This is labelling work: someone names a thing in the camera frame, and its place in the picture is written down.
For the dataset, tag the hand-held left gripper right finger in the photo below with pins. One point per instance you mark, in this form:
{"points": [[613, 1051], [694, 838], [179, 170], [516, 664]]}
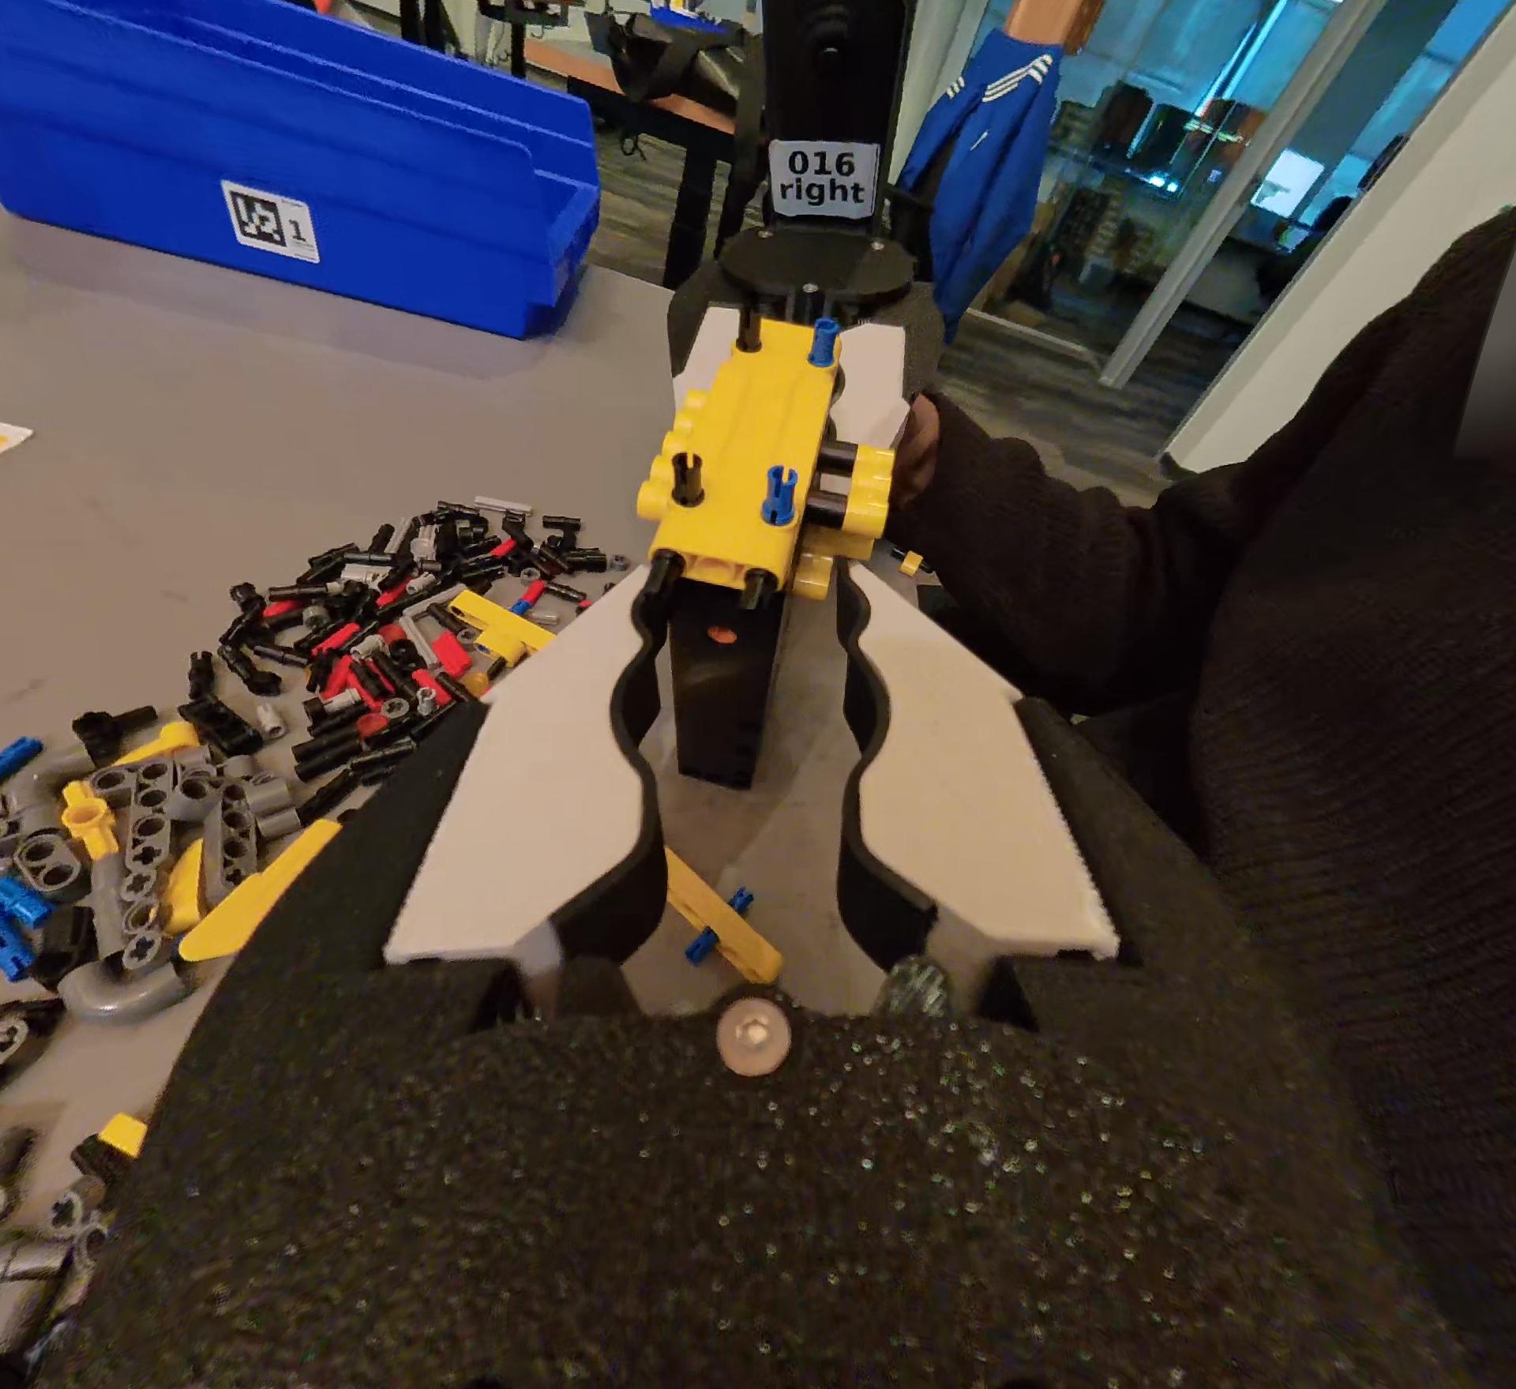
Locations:
{"points": [[983, 821]]}

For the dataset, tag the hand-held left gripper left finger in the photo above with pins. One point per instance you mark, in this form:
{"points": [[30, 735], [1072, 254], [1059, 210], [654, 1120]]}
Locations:
{"points": [[522, 821]]}

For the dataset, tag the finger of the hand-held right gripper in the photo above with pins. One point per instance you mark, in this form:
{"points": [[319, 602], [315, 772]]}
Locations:
{"points": [[714, 353], [877, 394]]}

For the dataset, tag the yellow toy brick assembly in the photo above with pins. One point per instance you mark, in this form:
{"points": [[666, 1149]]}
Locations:
{"points": [[747, 441]]}

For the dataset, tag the blue connector pin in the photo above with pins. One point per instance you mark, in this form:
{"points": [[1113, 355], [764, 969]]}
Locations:
{"points": [[743, 900]]}

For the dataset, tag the black rectangular block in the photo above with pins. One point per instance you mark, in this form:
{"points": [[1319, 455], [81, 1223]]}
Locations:
{"points": [[722, 691]]}

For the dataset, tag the long yellow beam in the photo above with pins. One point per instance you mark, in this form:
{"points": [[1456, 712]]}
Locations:
{"points": [[734, 933]]}

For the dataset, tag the person's right forearm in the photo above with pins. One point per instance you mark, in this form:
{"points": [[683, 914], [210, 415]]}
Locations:
{"points": [[1125, 560]]}

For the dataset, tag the person's right hand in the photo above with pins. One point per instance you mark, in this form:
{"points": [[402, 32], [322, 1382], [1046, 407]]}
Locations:
{"points": [[922, 453]]}

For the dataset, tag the black bag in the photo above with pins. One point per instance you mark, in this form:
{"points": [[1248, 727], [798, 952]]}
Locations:
{"points": [[664, 64]]}

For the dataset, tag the blue jacket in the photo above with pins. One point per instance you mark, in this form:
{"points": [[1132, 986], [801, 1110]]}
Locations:
{"points": [[983, 158]]}

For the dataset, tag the yellow angled beam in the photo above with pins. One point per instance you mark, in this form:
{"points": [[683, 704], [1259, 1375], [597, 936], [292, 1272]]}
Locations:
{"points": [[505, 620]]}

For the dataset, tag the brown wooden desk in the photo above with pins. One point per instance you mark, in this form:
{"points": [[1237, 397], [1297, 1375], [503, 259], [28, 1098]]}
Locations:
{"points": [[473, 2]]}

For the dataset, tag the pile of mixed toy bricks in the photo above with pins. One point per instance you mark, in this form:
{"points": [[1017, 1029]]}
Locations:
{"points": [[132, 821]]}

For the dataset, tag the person's dark sweater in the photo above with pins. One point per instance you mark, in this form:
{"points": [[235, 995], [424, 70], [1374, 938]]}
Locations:
{"points": [[1362, 1000]]}

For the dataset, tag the blue plastic bin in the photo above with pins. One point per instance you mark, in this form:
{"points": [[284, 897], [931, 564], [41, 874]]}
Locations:
{"points": [[296, 111]]}

